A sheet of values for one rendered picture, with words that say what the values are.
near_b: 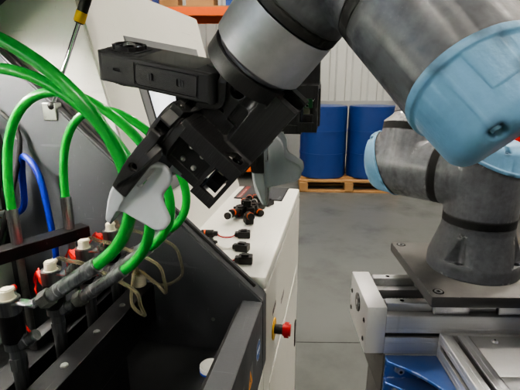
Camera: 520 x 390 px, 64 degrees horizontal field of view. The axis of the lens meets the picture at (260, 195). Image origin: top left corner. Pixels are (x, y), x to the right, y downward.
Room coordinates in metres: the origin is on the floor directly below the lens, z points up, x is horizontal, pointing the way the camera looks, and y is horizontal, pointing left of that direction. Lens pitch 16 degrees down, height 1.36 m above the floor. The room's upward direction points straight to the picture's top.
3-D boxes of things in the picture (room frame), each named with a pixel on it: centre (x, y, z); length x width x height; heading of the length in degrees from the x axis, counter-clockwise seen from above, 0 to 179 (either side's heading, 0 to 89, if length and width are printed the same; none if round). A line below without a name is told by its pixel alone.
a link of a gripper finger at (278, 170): (0.50, -0.02, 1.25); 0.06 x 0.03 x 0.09; 79
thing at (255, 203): (1.15, 0.03, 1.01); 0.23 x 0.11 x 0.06; 169
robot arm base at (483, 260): (0.68, -0.38, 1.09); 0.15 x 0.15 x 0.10
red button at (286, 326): (0.85, -0.05, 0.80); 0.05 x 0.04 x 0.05; 169
